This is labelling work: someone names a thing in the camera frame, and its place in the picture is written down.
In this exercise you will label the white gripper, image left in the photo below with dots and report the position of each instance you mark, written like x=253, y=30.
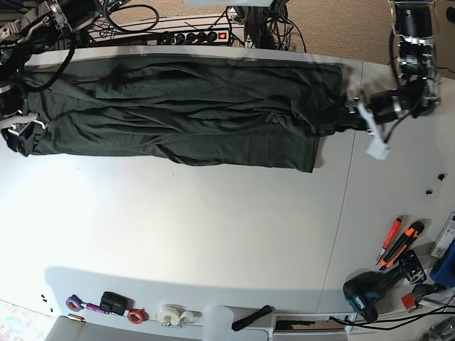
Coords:
x=18, y=131

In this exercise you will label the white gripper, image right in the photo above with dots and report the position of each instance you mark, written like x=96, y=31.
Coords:
x=358, y=117

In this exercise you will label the dark green t-shirt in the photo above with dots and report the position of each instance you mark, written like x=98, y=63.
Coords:
x=192, y=111

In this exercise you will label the orange black utility knife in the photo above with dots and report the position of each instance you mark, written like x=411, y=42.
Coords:
x=405, y=240

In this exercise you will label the purple tape roll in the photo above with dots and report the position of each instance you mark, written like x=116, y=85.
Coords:
x=74, y=303

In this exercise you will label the blue box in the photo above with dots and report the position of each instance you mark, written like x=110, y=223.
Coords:
x=443, y=271

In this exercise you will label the red square tag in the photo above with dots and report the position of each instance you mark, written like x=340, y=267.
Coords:
x=408, y=301

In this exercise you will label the red tape roll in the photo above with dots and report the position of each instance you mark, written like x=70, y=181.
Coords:
x=136, y=316

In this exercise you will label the white plastic cup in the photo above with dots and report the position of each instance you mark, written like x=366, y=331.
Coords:
x=217, y=323

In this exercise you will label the teal black cordless drill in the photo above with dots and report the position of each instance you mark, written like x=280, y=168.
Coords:
x=365, y=290

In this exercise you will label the black power strip red switch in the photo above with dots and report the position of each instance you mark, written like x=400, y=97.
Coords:
x=195, y=38

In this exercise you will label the black action camera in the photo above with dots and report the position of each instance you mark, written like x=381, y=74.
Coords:
x=113, y=303

